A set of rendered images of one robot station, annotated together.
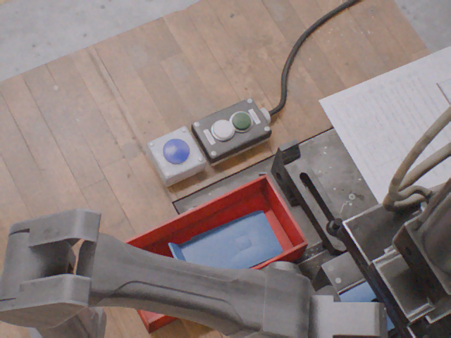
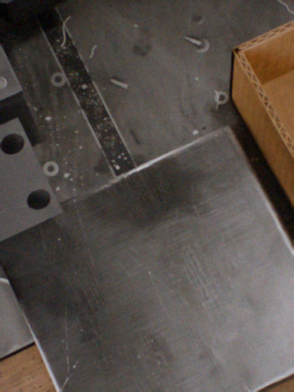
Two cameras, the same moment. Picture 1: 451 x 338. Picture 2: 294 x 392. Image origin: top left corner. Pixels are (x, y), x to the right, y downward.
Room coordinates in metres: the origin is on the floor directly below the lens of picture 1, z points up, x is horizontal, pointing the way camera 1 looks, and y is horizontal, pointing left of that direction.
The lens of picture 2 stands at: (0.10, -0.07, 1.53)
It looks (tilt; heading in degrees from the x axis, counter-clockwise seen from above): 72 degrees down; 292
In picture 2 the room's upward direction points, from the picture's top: 9 degrees counter-clockwise
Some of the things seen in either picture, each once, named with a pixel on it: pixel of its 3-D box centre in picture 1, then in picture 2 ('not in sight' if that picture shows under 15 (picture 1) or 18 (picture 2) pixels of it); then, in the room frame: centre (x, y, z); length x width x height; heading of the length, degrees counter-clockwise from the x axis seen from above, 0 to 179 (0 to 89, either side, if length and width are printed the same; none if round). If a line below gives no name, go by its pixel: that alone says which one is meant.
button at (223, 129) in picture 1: (223, 131); not in sight; (0.61, 0.01, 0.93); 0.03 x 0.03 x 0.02
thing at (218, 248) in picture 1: (226, 247); not in sight; (0.43, -0.03, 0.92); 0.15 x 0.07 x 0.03; 125
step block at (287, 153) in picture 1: (293, 172); not in sight; (0.56, -0.11, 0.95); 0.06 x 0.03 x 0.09; 38
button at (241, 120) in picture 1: (241, 122); not in sight; (0.63, -0.02, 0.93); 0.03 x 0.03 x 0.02
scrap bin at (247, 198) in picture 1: (208, 252); not in sight; (0.42, -0.01, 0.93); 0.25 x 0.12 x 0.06; 128
